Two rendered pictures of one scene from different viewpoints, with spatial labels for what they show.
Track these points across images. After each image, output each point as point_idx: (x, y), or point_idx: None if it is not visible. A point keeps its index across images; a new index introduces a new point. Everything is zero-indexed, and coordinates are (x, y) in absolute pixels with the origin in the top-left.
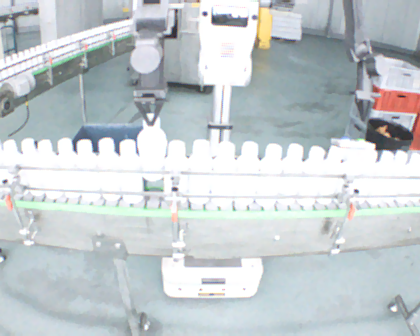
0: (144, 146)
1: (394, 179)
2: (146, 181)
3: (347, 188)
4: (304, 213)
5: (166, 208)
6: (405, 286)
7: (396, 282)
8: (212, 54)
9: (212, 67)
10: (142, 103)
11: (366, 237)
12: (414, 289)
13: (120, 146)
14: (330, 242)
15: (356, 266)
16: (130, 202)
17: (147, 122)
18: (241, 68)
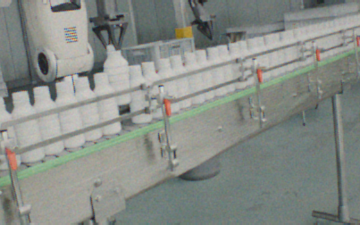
0: (118, 68)
1: (263, 56)
2: None
3: (244, 66)
4: (228, 97)
5: (145, 125)
6: (309, 210)
7: (298, 212)
8: (60, 42)
9: (62, 55)
10: (113, 27)
11: (271, 111)
12: (320, 207)
13: (96, 77)
14: (252, 122)
15: (250, 223)
16: (115, 131)
17: (116, 45)
18: (86, 50)
